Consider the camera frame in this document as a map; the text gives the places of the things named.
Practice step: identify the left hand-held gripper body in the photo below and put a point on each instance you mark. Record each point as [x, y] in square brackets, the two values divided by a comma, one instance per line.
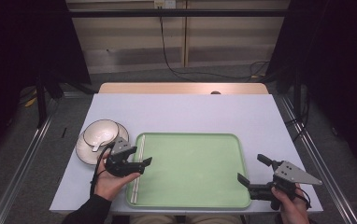
[120, 166]

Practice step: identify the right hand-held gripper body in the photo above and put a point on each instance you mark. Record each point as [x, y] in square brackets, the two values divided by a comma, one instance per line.
[287, 174]

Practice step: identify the white ceramic spoon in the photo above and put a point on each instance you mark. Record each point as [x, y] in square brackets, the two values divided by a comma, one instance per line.
[96, 146]

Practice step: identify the white ribbed bowl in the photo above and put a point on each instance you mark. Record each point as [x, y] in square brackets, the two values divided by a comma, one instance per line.
[100, 132]

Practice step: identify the white ribbed plate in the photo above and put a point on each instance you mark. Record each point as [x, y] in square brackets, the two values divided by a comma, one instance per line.
[84, 154]

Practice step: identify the green plastic tray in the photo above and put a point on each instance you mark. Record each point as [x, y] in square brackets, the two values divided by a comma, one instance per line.
[192, 168]

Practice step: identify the person's left hand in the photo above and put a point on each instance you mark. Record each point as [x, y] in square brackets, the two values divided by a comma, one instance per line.
[108, 185]

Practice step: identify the person's right hand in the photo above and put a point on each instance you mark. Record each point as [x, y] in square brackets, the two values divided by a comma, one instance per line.
[293, 211]

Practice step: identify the black metal stand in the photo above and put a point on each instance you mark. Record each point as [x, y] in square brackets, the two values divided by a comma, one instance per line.
[41, 102]
[297, 93]

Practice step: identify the black curtain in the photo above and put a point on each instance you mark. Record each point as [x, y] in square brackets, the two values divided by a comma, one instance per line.
[338, 62]
[17, 46]

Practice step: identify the black horizontal bar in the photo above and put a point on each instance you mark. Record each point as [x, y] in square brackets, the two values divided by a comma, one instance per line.
[198, 13]

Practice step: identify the metal floor rail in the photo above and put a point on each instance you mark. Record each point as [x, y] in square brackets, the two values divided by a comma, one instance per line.
[34, 146]
[316, 155]

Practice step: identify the white wall socket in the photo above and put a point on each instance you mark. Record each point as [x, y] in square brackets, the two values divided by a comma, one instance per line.
[169, 3]

